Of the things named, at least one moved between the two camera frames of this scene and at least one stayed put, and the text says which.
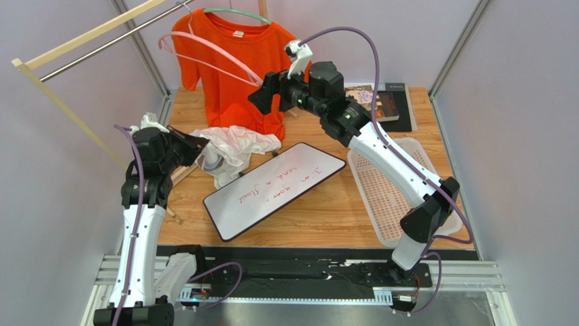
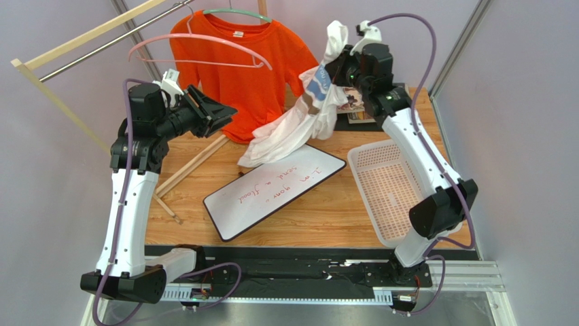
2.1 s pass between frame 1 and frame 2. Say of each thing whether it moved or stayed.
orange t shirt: stayed
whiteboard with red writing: stayed
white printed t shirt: moved
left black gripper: moved
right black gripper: moved
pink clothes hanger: moved
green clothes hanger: stayed
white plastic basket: stayed
